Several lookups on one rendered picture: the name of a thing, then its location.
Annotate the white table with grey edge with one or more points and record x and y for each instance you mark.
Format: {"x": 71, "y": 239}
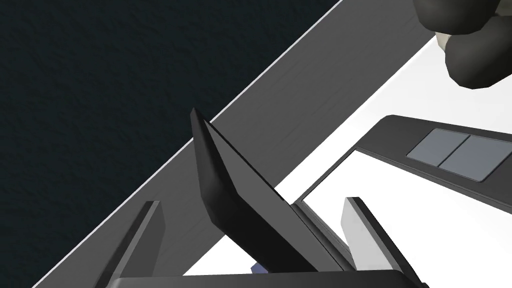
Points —
{"x": 400, "y": 96}

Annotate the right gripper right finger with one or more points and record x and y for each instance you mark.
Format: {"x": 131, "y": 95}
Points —
{"x": 366, "y": 244}

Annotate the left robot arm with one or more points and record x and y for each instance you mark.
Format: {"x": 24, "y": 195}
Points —
{"x": 472, "y": 60}

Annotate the black open laptop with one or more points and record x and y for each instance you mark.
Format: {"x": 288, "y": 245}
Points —
{"x": 240, "y": 200}

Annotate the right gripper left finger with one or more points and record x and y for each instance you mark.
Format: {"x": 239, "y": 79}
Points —
{"x": 138, "y": 244}

